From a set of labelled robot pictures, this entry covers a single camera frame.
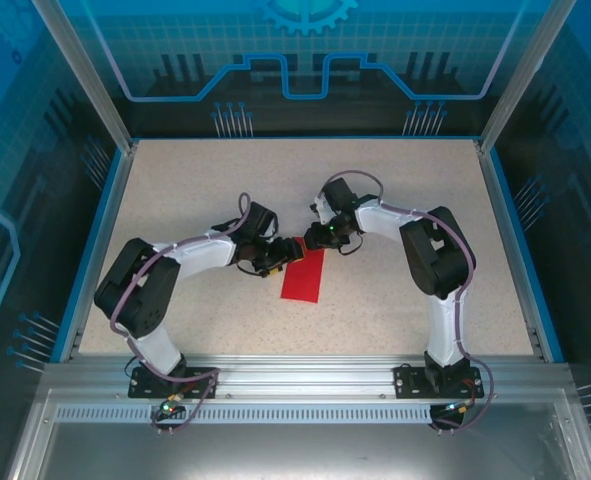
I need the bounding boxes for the grey metal sheet panel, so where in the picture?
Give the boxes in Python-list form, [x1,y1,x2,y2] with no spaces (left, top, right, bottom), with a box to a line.
[4,388,591,480]

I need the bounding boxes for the cable connector with green light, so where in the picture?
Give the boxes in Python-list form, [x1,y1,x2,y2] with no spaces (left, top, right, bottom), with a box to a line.
[158,393,185,417]
[444,398,478,416]

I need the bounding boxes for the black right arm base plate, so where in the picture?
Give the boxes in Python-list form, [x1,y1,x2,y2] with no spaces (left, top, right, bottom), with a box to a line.
[393,364,486,400]

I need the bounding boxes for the slotted grey cable duct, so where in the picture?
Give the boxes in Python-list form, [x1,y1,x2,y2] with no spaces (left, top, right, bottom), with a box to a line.
[54,405,439,425]

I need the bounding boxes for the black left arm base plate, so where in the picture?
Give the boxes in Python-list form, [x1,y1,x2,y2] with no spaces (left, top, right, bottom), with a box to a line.
[127,366,221,400]

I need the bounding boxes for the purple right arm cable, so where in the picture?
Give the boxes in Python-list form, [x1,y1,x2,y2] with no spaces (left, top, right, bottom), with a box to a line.
[322,170,495,431]

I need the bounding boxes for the blue table edge strip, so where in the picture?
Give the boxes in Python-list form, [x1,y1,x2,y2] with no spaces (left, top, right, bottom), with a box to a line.
[129,133,482,142]
[48,147,122,364]
[488,147,567,364]

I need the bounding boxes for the aluminium mounting rail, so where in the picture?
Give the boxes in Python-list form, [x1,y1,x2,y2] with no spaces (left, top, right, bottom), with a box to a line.
[42,353,574,401]

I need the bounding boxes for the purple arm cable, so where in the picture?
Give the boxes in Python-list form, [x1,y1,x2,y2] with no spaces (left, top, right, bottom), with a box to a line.
[322,170,495,431]
[109,192,252,436]

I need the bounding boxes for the red paper sheet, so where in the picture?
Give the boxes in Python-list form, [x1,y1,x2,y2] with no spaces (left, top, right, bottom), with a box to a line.
[280,238,326,305]

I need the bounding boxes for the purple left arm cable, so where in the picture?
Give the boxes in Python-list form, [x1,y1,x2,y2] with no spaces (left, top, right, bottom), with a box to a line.
[109,192,252,436]

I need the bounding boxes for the aluminium frame post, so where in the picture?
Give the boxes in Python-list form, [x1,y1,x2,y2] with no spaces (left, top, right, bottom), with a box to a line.
[476,0,579,155]
[30,0,140,154]

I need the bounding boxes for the aluminium side rail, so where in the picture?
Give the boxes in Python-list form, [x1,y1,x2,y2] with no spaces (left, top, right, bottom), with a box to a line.
[474,139,552,364]
[57,141,140,364]

